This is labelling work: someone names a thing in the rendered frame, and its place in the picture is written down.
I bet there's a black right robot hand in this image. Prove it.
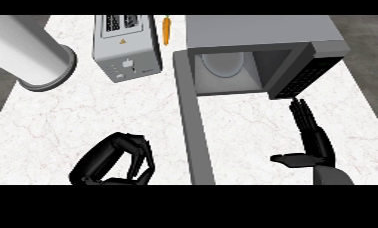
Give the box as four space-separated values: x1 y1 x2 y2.
269 97 338 169

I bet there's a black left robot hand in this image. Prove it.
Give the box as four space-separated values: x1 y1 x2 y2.
68 131 157 186

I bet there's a grey microwave door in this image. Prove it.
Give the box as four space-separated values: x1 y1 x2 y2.
171 49 217 186

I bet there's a grey microwave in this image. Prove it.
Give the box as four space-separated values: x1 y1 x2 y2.
185 15 352 101

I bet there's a silver toaster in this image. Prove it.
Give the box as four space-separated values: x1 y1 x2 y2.
92 15 164 84

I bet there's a white cylindrical container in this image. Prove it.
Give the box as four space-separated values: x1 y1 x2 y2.
0 15 78 93

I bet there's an orange carrot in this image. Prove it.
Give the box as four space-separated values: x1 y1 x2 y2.
161 15 173 47

